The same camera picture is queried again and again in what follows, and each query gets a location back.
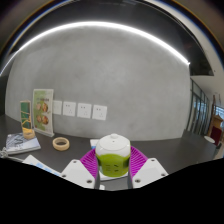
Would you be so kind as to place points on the beige tape roll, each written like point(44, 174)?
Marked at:
point(55, 144)

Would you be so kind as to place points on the large acrylic menu sign stand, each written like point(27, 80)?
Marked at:
point(43, 111)

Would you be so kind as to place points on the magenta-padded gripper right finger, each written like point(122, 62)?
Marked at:
point(150, 170)

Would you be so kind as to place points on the grey printed booklet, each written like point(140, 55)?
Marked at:
point(21, 143)

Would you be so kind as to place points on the ceiling light strip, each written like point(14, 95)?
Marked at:
point(93, 23)

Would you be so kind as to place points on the green and white charger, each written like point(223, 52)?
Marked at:
point(112, 160)

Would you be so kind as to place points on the blank white wall plate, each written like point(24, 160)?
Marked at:
point(57, 107)

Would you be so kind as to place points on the glass door wall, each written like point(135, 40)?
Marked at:
point(198, 110)

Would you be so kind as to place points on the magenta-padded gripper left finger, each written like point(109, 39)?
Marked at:
point(78, 171)

